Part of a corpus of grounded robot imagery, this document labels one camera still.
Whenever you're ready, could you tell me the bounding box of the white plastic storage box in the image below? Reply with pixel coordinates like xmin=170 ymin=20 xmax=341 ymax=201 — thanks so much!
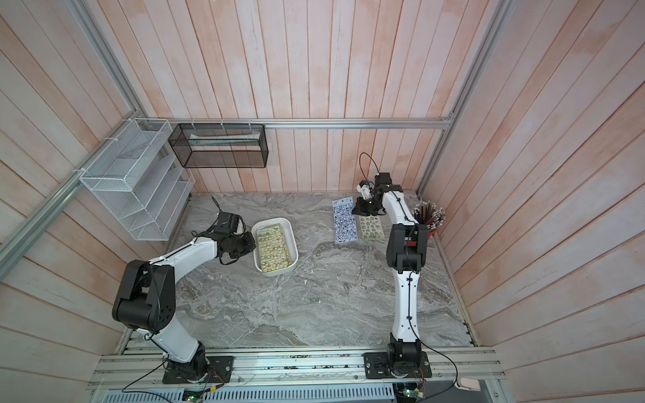
xmin=251 ymin=218 xmax=299 ymax=277

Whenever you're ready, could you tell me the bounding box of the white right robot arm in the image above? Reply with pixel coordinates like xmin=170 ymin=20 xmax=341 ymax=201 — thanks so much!
xmin=352 ymin=172 xmax=429 ymax=373

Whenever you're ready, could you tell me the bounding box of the bundle of coloured pencils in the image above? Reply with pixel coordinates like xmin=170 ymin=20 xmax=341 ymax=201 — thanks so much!
xmin=413 ymin=201 xmax=446 ymax=229

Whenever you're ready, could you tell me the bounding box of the blue penguin sticker sheet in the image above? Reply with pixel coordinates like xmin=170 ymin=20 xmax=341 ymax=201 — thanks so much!
xmin=333 ymin=196 xmax=358 ymax=244

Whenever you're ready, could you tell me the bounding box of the green frog sticker sheet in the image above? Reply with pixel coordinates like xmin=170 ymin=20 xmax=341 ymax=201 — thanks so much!
xmin=358 ymin=216 xmax=385 ymax=241

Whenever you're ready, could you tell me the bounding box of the white wire mesh shelf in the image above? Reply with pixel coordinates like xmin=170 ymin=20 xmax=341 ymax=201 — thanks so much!
xmin=81 ymin=119 xmax=195 ymax=242

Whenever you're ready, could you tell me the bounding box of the aluminium mounting rail base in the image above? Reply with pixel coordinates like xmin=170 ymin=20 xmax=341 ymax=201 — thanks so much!
xmin=87 ymin=346 xmax=506 ymax=390

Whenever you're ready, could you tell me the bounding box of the black wire mesh basket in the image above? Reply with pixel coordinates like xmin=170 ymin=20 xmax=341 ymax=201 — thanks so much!
xmin=169 ymin=123 xmax=269 ymax=169

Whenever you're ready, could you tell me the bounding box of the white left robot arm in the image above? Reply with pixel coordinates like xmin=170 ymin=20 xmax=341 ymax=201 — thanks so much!
xmin=112 ymin=212 xmax=255 ymax=364

